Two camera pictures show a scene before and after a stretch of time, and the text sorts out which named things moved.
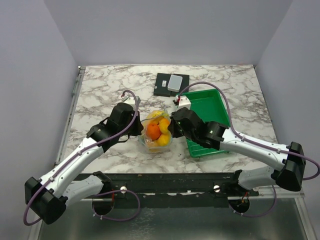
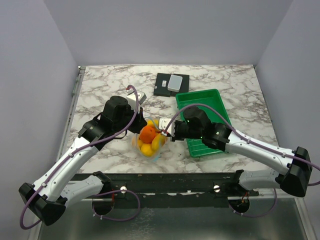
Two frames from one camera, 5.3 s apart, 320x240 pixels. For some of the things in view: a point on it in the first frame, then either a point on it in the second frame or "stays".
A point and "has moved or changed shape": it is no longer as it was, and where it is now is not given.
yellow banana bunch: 156,114 -> 154,122
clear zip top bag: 155,135 has moved or changed shape
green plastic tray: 209,105 stays
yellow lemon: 163,124 has moved or changed shape
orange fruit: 153,131 has moved or changed shape
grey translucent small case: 174,83 stays
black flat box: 161,87 stays
